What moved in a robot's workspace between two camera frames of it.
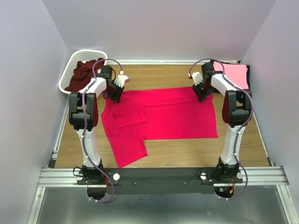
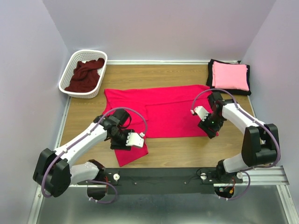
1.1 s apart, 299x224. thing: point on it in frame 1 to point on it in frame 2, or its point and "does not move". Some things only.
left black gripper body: x=113 y=92 to x=118 y=142
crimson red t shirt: x=154 y=113 does not move
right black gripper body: x=202 y=90 to x=213 y=122
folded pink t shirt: x=236 y=73 does not move
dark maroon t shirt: x=82 y=74 does not move
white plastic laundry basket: x=78 y=56 does not move
